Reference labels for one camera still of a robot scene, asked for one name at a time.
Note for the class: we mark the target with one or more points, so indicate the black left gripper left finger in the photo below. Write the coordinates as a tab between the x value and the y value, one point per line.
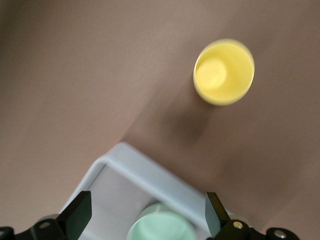
75	217

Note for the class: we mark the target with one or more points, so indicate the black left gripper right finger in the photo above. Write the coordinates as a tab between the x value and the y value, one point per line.
217	215

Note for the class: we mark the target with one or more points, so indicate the green bowl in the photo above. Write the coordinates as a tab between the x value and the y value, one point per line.
162	225

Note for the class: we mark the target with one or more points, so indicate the yellow cup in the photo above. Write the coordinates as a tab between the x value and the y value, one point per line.
222	72

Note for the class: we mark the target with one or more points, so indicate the clear plastic bin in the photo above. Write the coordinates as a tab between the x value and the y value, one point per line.
120	180

